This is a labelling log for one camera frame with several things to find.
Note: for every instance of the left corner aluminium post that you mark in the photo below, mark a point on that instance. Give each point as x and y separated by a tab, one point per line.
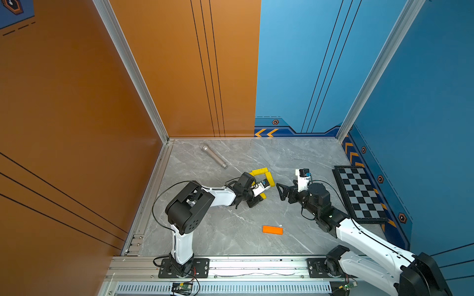
114	29

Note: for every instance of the right green circuit board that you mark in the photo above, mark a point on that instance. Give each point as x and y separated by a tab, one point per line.
342	288

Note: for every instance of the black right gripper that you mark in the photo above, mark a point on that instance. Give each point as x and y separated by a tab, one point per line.
282	196

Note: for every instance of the orange block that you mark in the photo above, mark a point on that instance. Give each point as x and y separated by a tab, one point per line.
272	230

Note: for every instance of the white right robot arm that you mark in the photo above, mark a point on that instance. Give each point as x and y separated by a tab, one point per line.
366	256

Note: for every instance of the black white chessboard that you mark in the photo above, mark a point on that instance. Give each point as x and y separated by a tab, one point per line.
359	196

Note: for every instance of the grey metal microphone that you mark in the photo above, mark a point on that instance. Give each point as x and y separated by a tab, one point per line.
205	148

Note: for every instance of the yellow block top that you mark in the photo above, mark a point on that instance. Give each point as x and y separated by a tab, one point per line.
261	171

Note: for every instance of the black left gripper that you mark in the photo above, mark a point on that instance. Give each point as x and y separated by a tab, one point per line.
257	200

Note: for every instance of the right corner aluminium post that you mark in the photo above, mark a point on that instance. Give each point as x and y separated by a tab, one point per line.
402	25

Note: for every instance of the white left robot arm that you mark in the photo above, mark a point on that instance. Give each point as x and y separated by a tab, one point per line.
188	208

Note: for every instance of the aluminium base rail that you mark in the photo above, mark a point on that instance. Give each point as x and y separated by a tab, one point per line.
267	275

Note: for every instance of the left green circuit board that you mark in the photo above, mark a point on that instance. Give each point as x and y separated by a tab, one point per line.
181	288

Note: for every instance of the corner aluminium post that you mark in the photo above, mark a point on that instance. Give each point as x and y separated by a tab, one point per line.
114	29
402	25

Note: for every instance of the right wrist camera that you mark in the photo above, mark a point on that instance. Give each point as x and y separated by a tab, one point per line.
304	178

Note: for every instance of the green circuit board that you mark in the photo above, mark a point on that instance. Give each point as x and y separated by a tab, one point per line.
181	288
342	288

